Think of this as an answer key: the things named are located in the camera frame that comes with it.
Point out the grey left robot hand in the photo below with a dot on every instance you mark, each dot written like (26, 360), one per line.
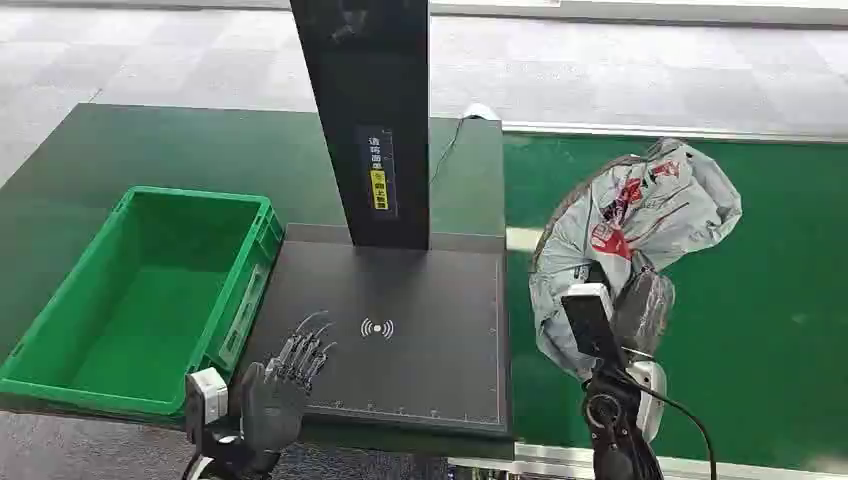
(272, 411)

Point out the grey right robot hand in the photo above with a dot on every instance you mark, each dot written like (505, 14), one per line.
(646, 311)

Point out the grey plastic parcel bag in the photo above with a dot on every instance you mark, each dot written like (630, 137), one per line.
(669, 205)

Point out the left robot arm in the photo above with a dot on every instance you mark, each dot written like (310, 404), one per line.
(232, 460)

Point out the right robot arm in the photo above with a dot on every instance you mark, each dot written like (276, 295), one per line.
(619, 430)

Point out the green conveyor belt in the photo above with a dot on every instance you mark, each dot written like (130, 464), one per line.
(762, 318)

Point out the green plastic crate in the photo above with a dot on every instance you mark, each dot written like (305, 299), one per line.
(152, 311)

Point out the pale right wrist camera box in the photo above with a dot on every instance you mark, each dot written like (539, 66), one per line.
(590, 324)

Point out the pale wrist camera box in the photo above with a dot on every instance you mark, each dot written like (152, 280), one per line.
(590, 324)
(205, 397)

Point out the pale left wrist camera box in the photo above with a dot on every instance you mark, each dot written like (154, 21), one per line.
(205, 397)

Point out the black scanner stand with post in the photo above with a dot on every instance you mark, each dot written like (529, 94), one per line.
(411, 358)

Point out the silver conveyor frame rail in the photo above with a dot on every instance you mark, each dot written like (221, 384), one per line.
(729, 469)
(662, 131)

